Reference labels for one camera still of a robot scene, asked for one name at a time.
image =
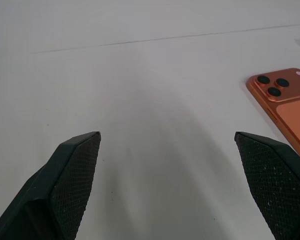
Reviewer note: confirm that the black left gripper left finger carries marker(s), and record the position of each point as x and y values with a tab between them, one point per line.
57	190

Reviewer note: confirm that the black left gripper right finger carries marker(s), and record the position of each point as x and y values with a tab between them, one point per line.
275	180

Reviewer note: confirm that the orange smartphone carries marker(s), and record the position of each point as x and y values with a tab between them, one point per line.
287	105

